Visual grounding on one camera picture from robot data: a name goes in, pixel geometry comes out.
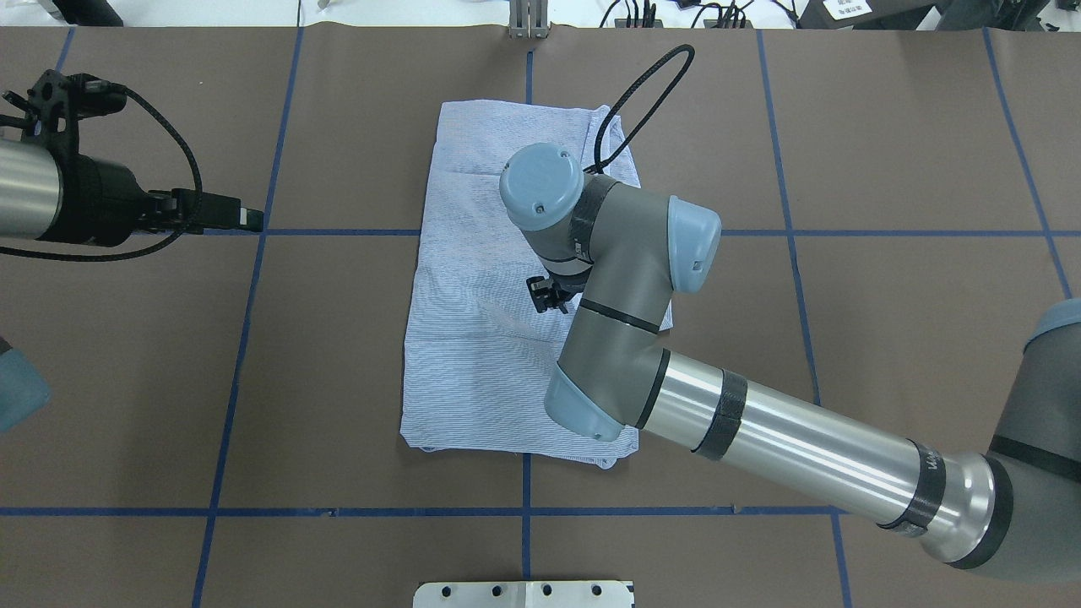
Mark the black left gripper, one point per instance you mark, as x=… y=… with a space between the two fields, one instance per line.
x=100 y=201

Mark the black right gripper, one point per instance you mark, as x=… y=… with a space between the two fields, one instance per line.
x=547 y=295

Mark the aluminium frame post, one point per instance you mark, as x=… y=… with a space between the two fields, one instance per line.
x=528 y=19

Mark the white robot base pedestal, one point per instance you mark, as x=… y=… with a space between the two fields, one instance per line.
x=541 y=593

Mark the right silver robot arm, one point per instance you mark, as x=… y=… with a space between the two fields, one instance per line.
x=1011 y=512

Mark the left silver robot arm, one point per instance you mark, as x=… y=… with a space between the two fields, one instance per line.
x=31 y=190

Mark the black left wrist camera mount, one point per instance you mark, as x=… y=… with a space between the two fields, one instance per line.
x=50 y=111

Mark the blue striped button shirt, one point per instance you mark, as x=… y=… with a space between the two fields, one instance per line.
x=478 y=357

